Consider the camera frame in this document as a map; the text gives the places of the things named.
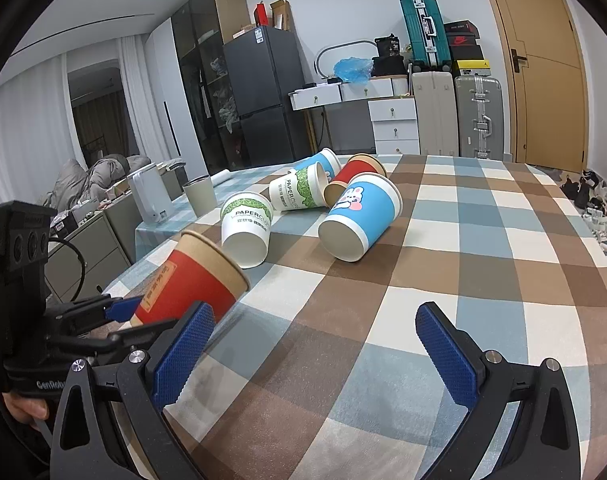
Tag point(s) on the stacked shoe boxes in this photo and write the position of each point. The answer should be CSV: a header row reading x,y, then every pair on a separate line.
x,y
466,53

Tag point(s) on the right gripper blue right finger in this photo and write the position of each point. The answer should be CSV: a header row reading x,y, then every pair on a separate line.
x,y
543,441

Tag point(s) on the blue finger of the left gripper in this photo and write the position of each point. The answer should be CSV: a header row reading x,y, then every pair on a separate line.
x,y
122,309
123,342

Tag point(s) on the grey duvet pile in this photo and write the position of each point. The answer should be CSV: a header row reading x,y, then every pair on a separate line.
x,y
75,184

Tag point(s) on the beige suitcase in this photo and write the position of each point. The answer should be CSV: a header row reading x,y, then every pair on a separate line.
x,y
438,128

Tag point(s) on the red kraft paper cup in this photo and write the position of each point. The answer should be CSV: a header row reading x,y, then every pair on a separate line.
x,y
195,271

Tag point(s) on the white electric kettle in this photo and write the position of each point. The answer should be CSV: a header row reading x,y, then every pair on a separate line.
x,y
150,195

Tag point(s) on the person's left hand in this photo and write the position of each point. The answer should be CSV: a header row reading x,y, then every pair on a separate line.
x,y
25,410

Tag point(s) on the grey drawer cabinet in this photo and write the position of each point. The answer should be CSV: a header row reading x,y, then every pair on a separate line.
x,y
106,240

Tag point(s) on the teal suitcase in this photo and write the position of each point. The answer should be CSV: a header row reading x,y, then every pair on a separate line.
x,y
429,44

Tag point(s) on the beige tumbler mug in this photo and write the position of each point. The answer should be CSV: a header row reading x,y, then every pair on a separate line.
x,y
200,195

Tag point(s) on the plaid tablecloth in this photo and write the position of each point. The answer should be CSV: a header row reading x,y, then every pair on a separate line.
x,y
317,373

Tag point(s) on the wooden door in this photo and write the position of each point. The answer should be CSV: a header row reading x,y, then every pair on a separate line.
x,y
546,88

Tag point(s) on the white curtain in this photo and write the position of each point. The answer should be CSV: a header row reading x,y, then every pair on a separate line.
x,y
37,131

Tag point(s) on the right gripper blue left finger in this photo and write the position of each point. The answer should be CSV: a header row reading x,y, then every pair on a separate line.
x,y
86,441

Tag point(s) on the silver suitcase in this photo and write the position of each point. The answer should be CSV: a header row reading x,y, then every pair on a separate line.
x,y
480,114

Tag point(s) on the far red paper cup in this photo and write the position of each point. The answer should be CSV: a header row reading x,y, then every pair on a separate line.
x,y
356,164

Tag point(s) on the oval mirror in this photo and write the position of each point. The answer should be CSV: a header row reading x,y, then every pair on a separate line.
x,y
328,56

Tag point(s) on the far white green paper cup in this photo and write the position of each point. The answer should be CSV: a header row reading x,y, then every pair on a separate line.
x,y
299,189

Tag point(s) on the blue plastic bag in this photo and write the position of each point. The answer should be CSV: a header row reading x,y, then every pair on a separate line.
x,y
354,70

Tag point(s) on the white green paper cup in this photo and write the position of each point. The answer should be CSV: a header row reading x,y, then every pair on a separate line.
x,y
299,189
246,223

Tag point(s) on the dark glass display cabinet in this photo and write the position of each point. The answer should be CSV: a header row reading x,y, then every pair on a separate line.
x,y
201,29

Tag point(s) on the near white green paper cup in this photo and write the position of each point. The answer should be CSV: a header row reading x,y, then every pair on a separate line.
x,y
246,223

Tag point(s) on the light blue checked tablecloth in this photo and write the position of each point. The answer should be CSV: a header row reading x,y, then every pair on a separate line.
x,y
254,179

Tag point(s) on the white drawer desk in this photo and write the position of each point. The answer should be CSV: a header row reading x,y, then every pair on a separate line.
x,y
378,117

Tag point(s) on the black bag on desk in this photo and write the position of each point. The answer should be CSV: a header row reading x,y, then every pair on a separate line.
x,y
389,61

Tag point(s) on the black refrigerator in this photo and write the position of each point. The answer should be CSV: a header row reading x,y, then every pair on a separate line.
x,y
264,68

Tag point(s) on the far blue paper cup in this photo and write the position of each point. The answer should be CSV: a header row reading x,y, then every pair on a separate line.
x,y
327,158

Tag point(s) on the blue rabbit paper cup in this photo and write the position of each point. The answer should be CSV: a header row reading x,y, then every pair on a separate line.
x,y
362,214

